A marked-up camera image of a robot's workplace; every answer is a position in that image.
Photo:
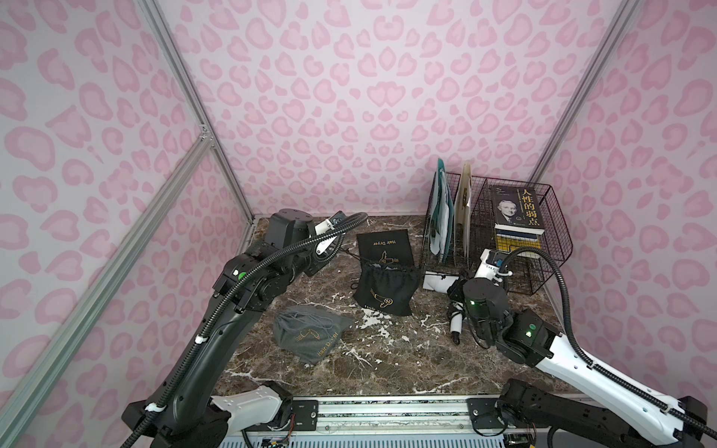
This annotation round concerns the book with portrait cover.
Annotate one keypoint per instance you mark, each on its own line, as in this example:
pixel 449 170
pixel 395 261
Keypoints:
pixel 517 209

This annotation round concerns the black pouch gold print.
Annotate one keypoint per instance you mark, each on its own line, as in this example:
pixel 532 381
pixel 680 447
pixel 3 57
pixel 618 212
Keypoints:
pixel 386 247

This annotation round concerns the grey hair dryer pouch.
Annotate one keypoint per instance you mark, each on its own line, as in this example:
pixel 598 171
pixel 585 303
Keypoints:
pixel 308 332

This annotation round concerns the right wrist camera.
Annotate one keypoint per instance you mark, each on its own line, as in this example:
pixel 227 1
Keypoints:
pixel 490 266

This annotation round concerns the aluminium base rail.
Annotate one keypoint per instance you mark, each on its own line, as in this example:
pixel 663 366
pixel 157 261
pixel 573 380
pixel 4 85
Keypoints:
pixel 392 417

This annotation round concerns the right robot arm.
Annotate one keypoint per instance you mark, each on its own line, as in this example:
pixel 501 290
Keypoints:
pixel 625 412

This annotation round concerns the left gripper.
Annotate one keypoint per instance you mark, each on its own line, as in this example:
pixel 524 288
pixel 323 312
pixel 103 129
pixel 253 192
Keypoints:
pixel 328 260

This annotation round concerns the yellow striped book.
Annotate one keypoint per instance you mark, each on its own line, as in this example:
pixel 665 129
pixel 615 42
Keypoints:
pixel 510 238

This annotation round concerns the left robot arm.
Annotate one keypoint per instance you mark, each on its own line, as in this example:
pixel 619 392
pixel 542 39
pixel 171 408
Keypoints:
pixel 182 411

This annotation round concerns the plain black pouch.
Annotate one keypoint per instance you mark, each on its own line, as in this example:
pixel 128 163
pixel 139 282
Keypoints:
pixel 387 288

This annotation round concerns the white hair dryer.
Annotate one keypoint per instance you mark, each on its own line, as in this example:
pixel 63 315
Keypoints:
pixel 441 283

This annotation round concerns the black wire basket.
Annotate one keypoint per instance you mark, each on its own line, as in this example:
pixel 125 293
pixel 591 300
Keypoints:
pixel 556 240

